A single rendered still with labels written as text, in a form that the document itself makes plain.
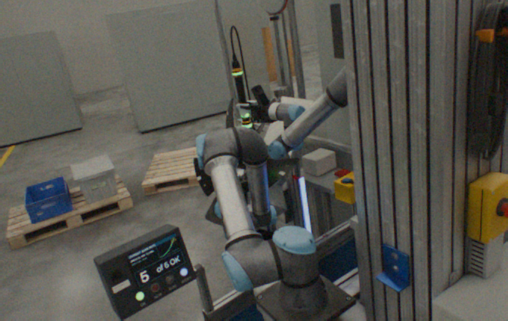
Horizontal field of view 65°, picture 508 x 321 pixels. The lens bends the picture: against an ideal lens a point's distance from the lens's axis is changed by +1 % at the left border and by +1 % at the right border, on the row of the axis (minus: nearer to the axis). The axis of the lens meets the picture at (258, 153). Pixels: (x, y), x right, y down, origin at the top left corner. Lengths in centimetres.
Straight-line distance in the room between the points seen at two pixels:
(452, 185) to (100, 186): 406
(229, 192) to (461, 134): 66
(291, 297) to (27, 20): 1316
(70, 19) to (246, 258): 1297
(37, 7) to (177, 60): 727
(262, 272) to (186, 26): 642
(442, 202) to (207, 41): 670
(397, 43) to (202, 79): 665
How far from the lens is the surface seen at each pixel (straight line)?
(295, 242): 112
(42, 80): 882
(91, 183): 461
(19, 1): 1396
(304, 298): 121
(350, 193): 182
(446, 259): 99
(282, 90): 238
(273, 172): 175
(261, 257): 112
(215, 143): 130
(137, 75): 722
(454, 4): 81
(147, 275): 134
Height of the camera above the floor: 190
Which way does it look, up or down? 21 degrees down
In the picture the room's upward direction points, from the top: 10 degrees counter-clockwise
